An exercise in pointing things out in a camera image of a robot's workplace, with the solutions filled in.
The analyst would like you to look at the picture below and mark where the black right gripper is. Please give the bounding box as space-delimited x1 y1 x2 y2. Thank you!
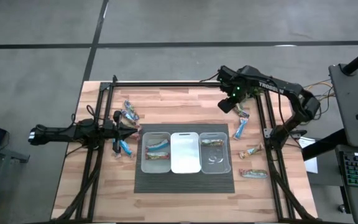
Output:
218 65 245 114

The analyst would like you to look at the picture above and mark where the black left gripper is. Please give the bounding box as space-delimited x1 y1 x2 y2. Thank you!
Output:
103 111 139 153

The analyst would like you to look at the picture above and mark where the green orange granola bar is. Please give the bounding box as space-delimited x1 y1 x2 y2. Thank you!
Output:
200 138 224 147

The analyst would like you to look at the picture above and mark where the blue purple granola bar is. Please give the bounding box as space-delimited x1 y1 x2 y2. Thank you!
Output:
120 108 137 126
123 100 140 122

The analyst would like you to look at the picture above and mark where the orange white granola bar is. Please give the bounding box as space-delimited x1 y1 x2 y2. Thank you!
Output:
239 142 265 160

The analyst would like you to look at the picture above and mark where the small artificial green plant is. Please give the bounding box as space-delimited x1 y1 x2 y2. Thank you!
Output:
242 86 264 105

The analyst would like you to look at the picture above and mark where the grey plastic bin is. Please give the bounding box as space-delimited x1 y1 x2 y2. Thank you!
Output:
140 131 172 174

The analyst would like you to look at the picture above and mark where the clear plastic bin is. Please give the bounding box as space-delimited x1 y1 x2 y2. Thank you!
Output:
198 131 232 174

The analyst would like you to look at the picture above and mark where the white plastic bin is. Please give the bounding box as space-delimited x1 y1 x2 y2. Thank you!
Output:
170 131 202 174

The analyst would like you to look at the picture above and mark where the dark ribbed placemat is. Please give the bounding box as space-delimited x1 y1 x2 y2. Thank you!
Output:
134 123 236 194

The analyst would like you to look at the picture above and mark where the white paper sheet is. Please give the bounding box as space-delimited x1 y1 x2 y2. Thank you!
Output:
298 138 319 174

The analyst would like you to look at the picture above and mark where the black desk beam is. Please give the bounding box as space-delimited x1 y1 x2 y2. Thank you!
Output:
301 128 348 162

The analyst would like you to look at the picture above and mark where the grey cart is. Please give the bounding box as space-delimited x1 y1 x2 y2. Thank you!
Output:
0 139 31 224

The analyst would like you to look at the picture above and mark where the dark grey desk top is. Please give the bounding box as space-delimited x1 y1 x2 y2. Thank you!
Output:
328 63 358 149

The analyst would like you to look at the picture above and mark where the black metal frame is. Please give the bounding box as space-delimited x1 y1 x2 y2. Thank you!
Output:
50 74 323 224

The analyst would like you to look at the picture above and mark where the yellow cable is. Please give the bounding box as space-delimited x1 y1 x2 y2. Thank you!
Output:
303 79 335 121

